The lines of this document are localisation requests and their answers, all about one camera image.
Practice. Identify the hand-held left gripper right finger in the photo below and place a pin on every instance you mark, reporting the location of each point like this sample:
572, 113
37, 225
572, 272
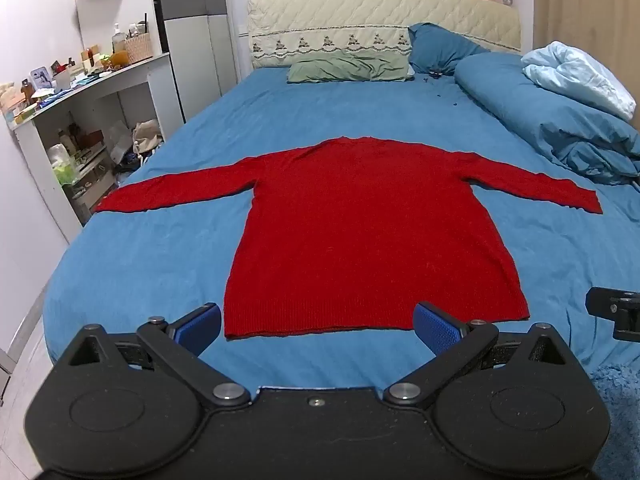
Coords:
437, 327

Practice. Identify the clear pump bottle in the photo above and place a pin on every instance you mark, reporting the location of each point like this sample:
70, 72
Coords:
118, 40

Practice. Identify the white shelf desk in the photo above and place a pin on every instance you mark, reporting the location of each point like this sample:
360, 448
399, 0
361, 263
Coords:
125, 80

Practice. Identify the blue duvet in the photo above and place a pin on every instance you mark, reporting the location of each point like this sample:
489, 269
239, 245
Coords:
525, 105

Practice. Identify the light blue blanket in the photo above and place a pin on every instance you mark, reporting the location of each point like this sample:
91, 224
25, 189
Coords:
580, 72

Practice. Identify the small dark object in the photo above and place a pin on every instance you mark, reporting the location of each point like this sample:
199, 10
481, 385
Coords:
434, 74

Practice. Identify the red knit sweater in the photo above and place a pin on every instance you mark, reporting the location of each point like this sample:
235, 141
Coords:
370, 240

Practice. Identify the cream quilted headboard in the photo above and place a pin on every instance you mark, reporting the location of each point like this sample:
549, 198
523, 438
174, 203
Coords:
350, 10

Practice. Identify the green packet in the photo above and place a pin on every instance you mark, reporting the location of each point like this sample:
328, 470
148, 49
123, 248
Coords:
62, 165

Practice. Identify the wicker basket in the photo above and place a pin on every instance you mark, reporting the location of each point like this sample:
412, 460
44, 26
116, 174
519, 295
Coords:
138, 47

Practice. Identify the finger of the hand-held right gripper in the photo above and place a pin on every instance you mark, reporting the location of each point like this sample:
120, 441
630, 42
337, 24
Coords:
607, 305

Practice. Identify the white and grey wardrobe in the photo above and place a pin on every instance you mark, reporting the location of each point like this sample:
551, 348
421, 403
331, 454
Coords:
195, 40

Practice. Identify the blue fluffy rug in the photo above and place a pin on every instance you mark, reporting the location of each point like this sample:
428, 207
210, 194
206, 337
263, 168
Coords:
620, 410

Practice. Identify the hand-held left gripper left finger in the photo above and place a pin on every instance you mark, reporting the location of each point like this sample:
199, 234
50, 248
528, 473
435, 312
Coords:
197, 327

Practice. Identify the beige curtain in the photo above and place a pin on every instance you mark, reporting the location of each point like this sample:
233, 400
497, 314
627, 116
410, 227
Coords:
585, 0

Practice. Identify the green pillow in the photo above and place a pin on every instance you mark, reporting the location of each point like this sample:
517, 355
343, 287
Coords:
345, 67

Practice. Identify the blue pillow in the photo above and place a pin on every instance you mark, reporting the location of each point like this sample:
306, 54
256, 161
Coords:
440, 47

